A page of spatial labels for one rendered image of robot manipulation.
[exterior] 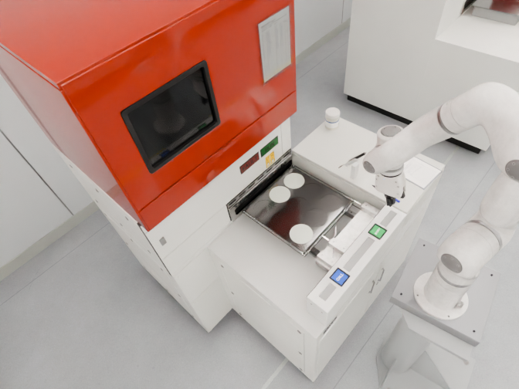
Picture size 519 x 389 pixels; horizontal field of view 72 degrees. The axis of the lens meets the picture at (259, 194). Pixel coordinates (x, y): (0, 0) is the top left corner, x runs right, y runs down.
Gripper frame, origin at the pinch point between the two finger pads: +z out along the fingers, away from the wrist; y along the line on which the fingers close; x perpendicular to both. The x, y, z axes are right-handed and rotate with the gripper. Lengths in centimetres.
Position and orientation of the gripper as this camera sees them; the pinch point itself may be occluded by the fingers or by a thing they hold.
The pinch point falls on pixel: (390, 200)
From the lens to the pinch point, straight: 143.8
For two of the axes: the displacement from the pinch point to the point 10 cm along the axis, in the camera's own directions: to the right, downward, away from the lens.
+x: 6.8, -6.1, 4.1
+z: 2.4, 7.1, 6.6
